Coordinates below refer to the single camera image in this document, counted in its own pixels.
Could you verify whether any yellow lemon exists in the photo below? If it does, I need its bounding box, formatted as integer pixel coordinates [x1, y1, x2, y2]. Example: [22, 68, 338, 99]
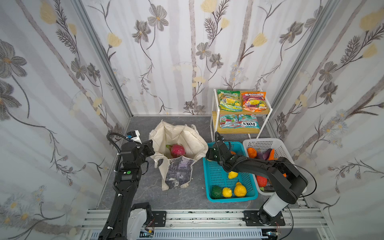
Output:
[228, 172, 239, 180]
[222, 188, 233, 199]

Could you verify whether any pink dragon fruit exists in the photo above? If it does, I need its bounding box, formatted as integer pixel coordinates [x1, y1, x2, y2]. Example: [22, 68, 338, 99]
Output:
[166, 144, 186, 158]

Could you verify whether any cream canvas tote bag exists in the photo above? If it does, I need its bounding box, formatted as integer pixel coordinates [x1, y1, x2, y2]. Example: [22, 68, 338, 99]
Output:
[149, 121, 209, 191]

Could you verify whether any orange candy bag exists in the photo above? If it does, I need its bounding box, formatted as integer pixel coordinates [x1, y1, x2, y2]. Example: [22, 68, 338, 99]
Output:
[241, 92, 268, 113]

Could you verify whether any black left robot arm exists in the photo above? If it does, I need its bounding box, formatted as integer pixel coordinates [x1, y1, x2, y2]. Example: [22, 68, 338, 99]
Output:
[98, 132, 155, 240]

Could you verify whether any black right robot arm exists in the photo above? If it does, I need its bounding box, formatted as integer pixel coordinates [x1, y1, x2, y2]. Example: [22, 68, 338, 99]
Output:
[206, 141, 308, 218]

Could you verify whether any red green candy bag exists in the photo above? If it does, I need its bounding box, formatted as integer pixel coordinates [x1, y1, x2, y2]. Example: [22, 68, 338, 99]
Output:
[219, 115, 241, 129]

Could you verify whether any teal Fox's candy bag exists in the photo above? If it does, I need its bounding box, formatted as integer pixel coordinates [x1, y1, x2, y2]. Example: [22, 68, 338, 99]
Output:
[238, 115, 260, 130]

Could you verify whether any teal plastic basket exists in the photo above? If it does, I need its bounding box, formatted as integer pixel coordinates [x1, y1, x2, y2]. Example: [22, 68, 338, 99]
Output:
[203, 158, 258, 203]

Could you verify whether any green avocado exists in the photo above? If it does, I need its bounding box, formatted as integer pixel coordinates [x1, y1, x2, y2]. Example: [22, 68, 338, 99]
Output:
[210, 186, 223, 199]

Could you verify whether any yellow lemon front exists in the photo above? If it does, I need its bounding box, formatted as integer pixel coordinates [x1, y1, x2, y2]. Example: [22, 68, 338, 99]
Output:
[222, 188, 233, 199]

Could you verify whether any white wooden two-tier shelf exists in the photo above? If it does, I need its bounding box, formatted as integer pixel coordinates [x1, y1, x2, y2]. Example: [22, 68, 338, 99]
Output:
[210, 88, 273, 141]

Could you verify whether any yellow pear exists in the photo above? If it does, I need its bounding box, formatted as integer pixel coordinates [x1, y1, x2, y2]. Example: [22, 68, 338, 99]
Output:
[234, 182, 248, 198]

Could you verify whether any purple eggplant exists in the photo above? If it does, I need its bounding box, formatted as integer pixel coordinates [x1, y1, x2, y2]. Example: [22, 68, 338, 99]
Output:
[257, 149, 271, 160]

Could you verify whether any white plastic basket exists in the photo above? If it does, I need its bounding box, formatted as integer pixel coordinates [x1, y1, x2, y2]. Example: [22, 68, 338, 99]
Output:
[242, 137, 307, 197]

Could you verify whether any orange carrot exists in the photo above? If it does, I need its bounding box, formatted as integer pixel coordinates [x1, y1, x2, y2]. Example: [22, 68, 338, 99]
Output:
[268, 149, 275, 161]

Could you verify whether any dark cucumber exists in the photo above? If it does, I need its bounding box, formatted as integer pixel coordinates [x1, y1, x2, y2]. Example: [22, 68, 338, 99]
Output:
[259, 185, 275, 193]

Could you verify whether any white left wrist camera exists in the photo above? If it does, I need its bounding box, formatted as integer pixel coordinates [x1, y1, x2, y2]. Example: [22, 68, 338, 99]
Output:
[126, 130, 142, 144]

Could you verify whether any aluminium rail frame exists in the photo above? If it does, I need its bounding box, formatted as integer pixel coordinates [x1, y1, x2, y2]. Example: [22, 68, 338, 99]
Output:
[80, 206, 334, 240]

